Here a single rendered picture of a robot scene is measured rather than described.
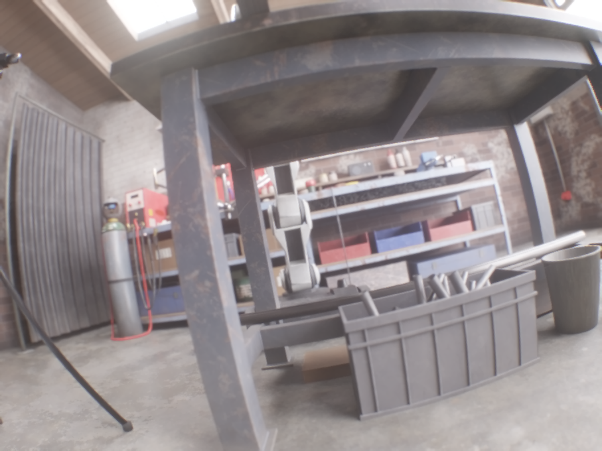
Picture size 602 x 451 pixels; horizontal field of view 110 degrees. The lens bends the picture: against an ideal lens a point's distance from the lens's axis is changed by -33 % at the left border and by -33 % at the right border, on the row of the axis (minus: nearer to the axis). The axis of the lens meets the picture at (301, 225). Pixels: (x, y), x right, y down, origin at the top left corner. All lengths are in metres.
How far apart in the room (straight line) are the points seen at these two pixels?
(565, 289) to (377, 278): 1.59
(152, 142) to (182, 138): 3.09
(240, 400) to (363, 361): 0.27
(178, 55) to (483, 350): 0.93
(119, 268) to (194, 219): 1.94
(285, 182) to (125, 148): 2.69
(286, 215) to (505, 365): 1.15
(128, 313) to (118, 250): 0.48
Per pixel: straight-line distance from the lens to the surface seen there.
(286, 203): 1.52
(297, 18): 0.67
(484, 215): 2.64
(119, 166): 3.90
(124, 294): 2.50
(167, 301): 2.61
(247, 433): 0.68
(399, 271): 2.35
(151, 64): 0.72
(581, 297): 1.00
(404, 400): 0.75
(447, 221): 2.95
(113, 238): 2.53
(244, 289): 2.45
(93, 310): 3.40
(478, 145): 3.67
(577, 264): 0.97
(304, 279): 1.61
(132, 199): 3.00
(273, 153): 1.21
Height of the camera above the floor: 0.39
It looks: 5 degrees up
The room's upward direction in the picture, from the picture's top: 11 degrees counter-clockwise
